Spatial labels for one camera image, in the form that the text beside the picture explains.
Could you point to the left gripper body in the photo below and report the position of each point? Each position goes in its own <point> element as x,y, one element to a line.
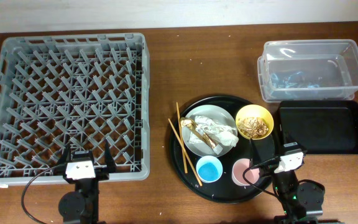
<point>101,176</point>

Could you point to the grey round plate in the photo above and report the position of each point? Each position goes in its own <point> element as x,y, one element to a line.
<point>197,146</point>

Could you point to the light blue cup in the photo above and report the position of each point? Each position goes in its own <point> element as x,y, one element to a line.
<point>209,169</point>

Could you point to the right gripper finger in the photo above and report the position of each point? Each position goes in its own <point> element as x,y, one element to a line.
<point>257,152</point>
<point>285,137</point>

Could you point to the black rectangular tray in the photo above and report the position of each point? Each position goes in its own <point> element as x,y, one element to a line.
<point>322,126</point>

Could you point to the nut shell food scraps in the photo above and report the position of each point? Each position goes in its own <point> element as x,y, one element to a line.
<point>253,127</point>

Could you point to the clear plastic waste bin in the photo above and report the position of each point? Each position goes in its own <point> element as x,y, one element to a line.
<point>332,63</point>

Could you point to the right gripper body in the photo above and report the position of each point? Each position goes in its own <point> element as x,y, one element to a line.
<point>275,167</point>

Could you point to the gold foil wrapper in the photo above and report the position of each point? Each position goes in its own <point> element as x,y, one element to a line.
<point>192,126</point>

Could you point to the grey plastic dishwasher rack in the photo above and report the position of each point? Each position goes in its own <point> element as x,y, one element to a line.
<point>87,92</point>

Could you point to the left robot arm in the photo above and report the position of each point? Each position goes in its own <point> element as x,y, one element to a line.
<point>82,204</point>

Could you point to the pink cup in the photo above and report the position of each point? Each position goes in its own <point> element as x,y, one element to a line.
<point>237,173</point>

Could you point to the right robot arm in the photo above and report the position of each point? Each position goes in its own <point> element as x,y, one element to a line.
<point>301,200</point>

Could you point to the yellow bowl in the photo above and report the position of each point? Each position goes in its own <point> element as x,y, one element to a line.
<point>255,111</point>

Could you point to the white napkin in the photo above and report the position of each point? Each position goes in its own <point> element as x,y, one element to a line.
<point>223,134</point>

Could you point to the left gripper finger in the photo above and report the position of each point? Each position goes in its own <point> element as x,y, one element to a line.
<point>108,158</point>
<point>65,157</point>

